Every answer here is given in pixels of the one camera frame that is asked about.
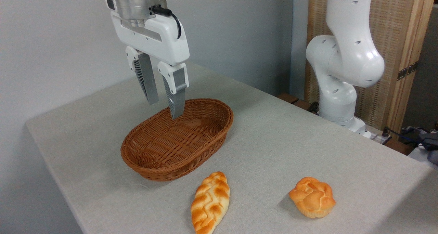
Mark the grey tablecloth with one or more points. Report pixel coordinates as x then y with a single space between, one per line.
273 148

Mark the dark metal screen hinge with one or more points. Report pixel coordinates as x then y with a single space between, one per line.
407 70

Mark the long braided bread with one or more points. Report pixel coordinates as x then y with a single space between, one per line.
209 203

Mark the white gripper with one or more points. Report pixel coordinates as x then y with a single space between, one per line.
164 39

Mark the round knotted bread bun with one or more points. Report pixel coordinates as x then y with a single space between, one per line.
312 197

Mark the brown wicker basket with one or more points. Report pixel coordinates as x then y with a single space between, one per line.
160 152

